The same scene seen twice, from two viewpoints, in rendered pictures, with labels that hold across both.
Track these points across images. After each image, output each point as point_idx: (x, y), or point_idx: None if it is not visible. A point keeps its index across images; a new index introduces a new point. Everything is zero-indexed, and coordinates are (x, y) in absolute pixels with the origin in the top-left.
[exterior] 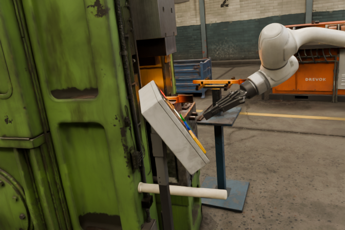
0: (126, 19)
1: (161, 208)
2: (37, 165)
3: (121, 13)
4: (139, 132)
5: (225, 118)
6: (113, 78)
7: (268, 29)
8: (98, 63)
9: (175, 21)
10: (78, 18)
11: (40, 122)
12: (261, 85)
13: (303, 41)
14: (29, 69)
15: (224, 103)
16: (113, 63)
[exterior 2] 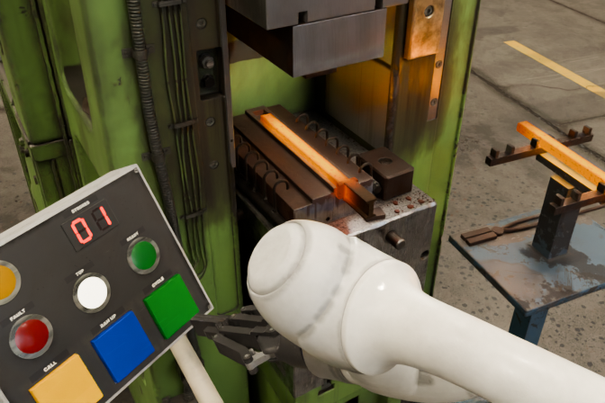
0: None
1: None
2: (43, 190)
3: None
4: (197, 231)
5: (543, 279)
6: (97, 110)
7: (267, 246)
8: (82, 61)
9: None
10: None
11: (56, 119)
12: (314, 363)
13: (400, 362)
14: (31, 10)
15: (230, 332)
16: (94, 77)
